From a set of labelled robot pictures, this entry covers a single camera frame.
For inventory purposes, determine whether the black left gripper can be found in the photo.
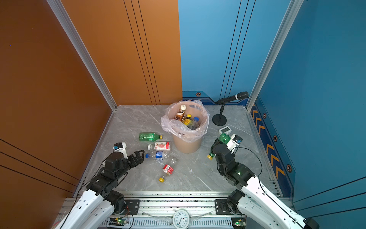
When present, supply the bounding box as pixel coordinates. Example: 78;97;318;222
116;149;144;182

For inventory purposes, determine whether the green sprite bottle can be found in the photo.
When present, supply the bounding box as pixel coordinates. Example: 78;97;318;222
207;134;231;160
139;132;163;142

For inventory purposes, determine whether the pepsi blue cap bottle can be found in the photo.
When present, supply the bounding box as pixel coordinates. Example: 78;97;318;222
187;117;199;130

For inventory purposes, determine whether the clear red label bottle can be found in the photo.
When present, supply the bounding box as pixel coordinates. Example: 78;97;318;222
159;157;177;183

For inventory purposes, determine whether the yellow green tea bottle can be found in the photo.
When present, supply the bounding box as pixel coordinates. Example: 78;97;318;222
183;114;192;126

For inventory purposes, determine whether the brown coffee bottle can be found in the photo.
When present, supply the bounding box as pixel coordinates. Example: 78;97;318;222
174;105;187;122

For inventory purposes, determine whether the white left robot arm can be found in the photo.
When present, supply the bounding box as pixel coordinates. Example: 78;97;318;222
56;150;145;229

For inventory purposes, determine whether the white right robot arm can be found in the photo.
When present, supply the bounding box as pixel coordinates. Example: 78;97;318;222
210;138;320;229

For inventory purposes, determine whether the clear plastic bin liner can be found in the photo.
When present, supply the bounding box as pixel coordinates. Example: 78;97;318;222
161;100;210;143

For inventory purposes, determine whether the beige waste bin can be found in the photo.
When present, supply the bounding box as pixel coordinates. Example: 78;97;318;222
161;100;210;154

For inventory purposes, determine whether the white digital clock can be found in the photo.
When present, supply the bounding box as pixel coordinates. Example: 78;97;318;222
219;126;232;135

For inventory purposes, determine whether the clear blue label bottle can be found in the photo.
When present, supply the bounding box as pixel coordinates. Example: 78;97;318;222
145;151;169;161

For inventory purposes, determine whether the black microphone stand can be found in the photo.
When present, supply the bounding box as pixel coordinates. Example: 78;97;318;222
212;105;227;127

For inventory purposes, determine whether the red white label bottle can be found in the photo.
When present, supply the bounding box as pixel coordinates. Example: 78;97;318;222
147;142;171;151

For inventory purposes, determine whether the black microphone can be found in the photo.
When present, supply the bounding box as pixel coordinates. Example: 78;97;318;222
215;92;249;105

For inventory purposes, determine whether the green circuit board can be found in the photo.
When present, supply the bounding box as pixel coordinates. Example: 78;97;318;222
108;218;129;227

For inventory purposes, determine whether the white analog clock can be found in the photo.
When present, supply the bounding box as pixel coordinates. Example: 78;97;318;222
173;210;190;229

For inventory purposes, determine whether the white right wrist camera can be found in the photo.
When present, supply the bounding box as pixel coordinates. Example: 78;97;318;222
226;134;243;154

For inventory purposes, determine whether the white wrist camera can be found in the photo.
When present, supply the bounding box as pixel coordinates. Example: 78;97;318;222
113;142;128;159
226;134;243;154

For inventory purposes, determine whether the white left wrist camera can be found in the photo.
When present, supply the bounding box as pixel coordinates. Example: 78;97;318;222
113;142;128;159

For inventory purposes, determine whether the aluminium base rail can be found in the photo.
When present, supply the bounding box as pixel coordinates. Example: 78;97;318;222
52;191;295;229

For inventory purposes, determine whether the aluminium corner post left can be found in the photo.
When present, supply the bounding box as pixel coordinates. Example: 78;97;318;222
47;0;117;112

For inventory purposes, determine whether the aluminium corner post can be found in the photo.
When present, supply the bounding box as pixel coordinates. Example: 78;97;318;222
47;0;117;112
246;0;304;112

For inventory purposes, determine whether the aluminium corner post right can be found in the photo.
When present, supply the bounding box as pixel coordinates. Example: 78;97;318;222
246;0;304;112

